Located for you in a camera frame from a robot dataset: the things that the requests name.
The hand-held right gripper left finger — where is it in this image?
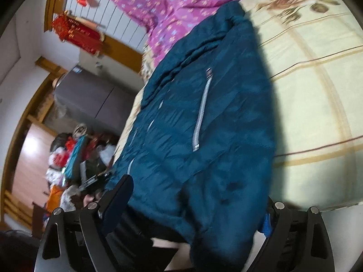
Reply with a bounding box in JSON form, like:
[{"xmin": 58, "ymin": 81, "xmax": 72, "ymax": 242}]
[{"xmin": 35, "ymin": 174, "xmax": 134, "ymax": 272}]

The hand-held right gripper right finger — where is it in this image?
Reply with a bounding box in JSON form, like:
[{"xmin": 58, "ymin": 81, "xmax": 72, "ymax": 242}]
[{"xmin": 250, "ymin": 201, "xmax": 335, "ymax": 272}]

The teal puffer jacket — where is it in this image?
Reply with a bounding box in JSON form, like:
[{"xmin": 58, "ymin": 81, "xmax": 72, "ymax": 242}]
[{"xmin": 105, "ymin": 0, "xmax": 280, "ymax": 272}]

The pile of clothes and bags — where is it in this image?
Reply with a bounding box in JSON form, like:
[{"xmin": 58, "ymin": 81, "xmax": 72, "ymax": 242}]
[{"xmin": 45, "ymin": 123, "xmax": 120, "ymax": 213}]

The person's left hand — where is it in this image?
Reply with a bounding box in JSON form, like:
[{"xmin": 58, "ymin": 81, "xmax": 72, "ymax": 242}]
[{"xmin": 83, "ymin": 190, "xmax": 103, "ymax": 206}]

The white plastic bag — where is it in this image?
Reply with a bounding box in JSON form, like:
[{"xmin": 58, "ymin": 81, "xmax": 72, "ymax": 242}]
[{"xmin": 98, "ymin": 144, "xmax": 117, "ymax": 165}]

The woven basket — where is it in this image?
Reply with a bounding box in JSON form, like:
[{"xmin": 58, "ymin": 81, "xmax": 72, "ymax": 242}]
[{"xmin": 73, "ymin": 123, "xmax": 89, "ymax": 139}]

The wooden door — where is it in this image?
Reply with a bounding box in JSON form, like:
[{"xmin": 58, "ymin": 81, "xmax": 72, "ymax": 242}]
[{"xmin": 11, "ymin": 122, "xmax": 57, "ymax": 219}]

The grey cabinet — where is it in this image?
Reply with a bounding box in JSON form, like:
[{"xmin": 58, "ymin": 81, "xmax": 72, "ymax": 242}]
[{"xmin": 54, "ymin": 69, "xmax": 139, "ymax": 136}]

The cream floral bed sheet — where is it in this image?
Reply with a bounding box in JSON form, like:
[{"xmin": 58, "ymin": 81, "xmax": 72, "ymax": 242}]
[{"xmin": 113, "ymin": 0, "xmax": 363, "ymax": 213}]

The white slatted radiator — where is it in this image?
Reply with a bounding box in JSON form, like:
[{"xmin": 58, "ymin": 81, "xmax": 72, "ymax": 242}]
[{"xmin": 65, "ymin": 0, "xmax": 151, "ymax": 54}]

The purple floral quilt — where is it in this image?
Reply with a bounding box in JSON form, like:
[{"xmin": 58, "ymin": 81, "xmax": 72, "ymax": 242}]
[{"xmin": 108, "ymin": 0, "xmax": 281, "ymax": 68}]

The wooden door frame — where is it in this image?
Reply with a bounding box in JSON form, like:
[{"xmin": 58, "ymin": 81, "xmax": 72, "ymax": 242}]
[{"xmin": 0, "ymin": 57, "xmax": 69, "ymax": 224}]

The large red tasselled wall decoration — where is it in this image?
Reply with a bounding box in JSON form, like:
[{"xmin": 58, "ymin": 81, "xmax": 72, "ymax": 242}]
[{"xmin": 51, "ymin": 11, "xmax": 105, "ymax": 56}]

